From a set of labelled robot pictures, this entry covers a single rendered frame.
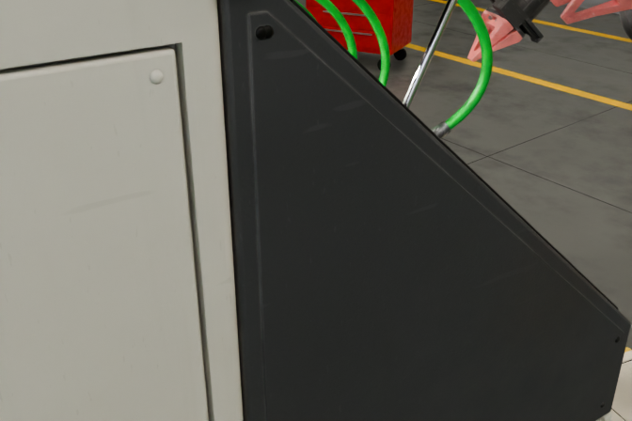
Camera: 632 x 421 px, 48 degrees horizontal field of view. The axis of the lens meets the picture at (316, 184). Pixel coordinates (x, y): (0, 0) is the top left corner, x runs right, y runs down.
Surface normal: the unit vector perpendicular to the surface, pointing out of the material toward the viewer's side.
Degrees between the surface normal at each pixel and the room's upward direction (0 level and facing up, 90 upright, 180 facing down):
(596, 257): 0
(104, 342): 90
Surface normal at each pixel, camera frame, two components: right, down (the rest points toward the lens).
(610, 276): 0.00, -0.90
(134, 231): 0.54, 0.37
